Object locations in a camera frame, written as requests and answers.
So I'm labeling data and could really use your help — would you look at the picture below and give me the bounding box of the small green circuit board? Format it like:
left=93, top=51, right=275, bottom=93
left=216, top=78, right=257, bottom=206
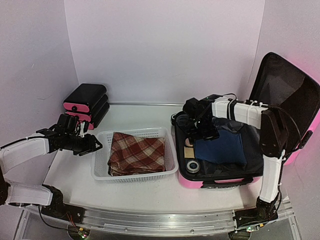
left=75, top=227, right=90, bottom=240

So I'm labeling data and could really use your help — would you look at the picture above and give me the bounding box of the pink hard-shell suitcase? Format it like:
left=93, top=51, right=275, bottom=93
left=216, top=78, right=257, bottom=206
left=171, top=52, right=320, bottom=189

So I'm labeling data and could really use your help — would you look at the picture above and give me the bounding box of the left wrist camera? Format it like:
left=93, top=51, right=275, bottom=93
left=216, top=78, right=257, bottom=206
left=78, top=120, right=90, bottom=138

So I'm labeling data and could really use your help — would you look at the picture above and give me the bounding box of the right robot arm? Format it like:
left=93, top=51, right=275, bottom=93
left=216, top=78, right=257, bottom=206
left=173, top=93, right=316, bottom=229

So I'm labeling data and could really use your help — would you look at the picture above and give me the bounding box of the red brown patterned garment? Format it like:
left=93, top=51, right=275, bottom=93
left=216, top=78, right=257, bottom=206
left=107, top=132, right=166, bottom=177

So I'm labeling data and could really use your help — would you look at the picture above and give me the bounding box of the round pink compact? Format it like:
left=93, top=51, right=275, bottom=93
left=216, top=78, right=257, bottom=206
left=184, top=138, right=194, bottom=148

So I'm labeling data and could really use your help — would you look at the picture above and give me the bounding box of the round black tin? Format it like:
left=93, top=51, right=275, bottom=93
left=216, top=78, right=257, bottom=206
left=185, top=159, right=201, bottom=174

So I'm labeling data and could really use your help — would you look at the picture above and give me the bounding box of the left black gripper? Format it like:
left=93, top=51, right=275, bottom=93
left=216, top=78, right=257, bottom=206
left=64, top=133, right=103, bottom=156

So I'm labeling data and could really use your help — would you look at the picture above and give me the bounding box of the white plastic mesh basket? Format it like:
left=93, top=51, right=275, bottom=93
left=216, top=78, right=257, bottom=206
left=91, top=127, right=179, bottom=183

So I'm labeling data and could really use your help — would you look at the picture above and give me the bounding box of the black pink drawer organizer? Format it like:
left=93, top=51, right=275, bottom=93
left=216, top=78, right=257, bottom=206
left=63, top=83, right=110, bottom=130

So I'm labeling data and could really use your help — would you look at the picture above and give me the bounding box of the blue item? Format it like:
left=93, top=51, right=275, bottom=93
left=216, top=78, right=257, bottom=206
left=194, top=130, right=247, bottom=166

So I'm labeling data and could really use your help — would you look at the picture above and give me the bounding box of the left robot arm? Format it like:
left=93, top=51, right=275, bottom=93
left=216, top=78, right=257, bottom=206
left=0, top=113, right=103, bottom=223

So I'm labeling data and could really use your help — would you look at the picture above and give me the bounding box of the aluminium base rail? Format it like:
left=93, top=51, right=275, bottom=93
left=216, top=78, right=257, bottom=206
left=14, top=189, right=301, bottom=240

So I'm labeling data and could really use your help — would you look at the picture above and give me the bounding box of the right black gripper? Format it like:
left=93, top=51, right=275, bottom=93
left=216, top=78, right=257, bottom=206
left=186, top=116, right=219, bottom=146

